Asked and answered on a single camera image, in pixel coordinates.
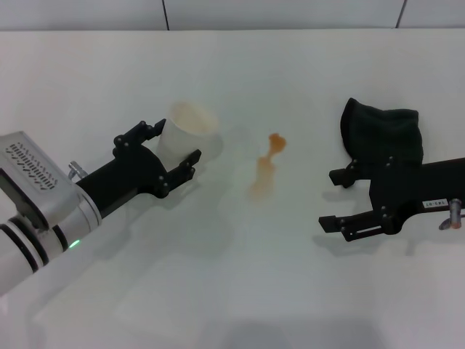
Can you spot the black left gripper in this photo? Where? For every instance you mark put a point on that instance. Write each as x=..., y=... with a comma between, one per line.
x=127, y=174

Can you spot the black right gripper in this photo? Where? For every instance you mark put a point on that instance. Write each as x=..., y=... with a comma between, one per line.
x=403, y=189

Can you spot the white paper cup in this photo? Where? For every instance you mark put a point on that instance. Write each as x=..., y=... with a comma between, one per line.
x=189, y=138

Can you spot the dark blue rag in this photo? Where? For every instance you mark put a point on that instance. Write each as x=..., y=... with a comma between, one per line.
x=385, y=131

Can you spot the brown water stain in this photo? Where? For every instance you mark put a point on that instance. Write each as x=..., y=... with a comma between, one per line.
x=263, y=174

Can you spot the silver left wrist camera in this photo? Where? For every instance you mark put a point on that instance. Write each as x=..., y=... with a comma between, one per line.
x=32, y=174

